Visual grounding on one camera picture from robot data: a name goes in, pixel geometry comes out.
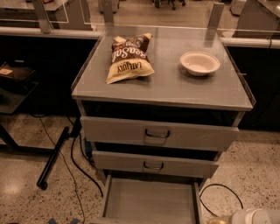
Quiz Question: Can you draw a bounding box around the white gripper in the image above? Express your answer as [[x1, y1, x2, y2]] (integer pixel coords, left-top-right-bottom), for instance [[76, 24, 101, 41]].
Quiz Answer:
[[206, 216, 229, 224]]

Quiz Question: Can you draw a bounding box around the grey drawer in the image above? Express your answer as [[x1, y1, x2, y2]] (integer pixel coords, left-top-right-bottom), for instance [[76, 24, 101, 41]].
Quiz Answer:
[[89, 173, 202, 224], [93, 151, 219, 179], [80, 116, 239, 151]]

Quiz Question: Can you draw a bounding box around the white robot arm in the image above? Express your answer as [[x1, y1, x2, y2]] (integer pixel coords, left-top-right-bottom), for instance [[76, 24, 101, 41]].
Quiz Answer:
[[206, 208, 280, 224]]

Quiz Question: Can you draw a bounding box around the grey drawer cabinet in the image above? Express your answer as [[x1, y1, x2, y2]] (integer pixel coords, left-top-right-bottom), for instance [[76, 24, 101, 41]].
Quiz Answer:
[[72, 26, 255, 185]]

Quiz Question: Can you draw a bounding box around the white paper bowl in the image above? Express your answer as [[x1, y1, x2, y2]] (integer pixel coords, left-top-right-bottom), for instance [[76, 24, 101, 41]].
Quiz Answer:
[[180, 52, 221, 77]]

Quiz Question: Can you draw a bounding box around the black stand leg with wheel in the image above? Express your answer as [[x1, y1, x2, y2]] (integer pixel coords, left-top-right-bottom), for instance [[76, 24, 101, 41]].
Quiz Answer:
[[37, 127, 69, 190]]

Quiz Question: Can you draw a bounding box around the brown yellow chip bag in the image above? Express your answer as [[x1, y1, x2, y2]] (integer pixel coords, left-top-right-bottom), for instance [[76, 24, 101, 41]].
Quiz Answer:
[[106, 33, 154, 84]]

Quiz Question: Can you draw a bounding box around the clear acrylic barrier panel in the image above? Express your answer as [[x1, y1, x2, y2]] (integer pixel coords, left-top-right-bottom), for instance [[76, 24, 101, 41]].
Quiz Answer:
[[0, 0, 280, 33]]

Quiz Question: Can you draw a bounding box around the black side table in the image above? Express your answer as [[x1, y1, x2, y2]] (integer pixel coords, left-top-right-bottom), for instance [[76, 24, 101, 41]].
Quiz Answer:
[[0, 62, 38, 154]]

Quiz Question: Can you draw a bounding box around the black cable loop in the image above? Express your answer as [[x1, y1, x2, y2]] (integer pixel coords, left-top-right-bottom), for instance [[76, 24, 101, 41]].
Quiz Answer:
[[199, 183, 245, 218]]

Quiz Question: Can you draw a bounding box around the black floor cable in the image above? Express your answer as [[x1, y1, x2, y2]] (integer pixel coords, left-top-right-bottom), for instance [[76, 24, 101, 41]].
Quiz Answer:
[[66, 115, 105, 199]]

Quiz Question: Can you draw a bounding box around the grey horizontal rail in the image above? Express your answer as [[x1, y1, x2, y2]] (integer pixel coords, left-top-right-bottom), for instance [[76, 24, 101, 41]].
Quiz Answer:
[[0, 27, 280, 49]]

